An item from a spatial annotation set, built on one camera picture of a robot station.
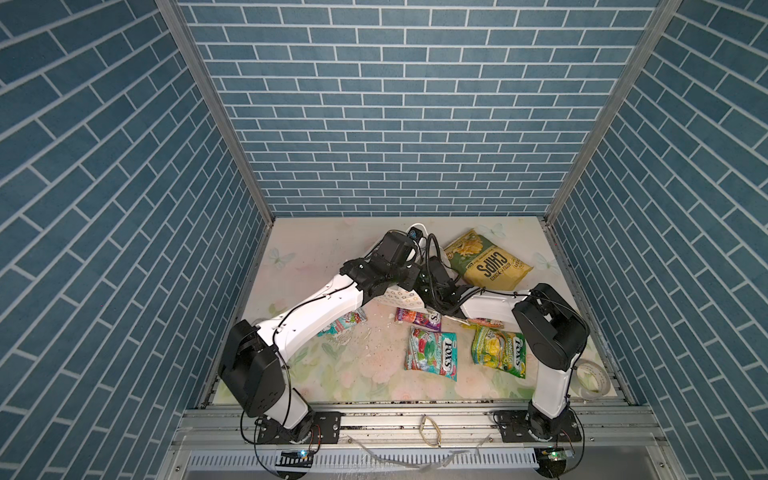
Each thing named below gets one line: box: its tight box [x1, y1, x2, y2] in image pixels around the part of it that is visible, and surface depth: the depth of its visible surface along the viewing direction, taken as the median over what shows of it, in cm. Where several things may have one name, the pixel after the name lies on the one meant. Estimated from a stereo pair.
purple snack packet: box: [394, 307, 442, 332], surface depth 93 cm
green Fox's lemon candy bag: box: [471, 327, 526, 379], surface depth 86 cm
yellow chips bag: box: [444, 229, 534, 291], surface depth 101 cm
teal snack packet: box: [404, 326, 458, 382], surface depth 85 cm
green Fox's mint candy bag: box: [318, 308, 368, 337], surface depth 92 cm
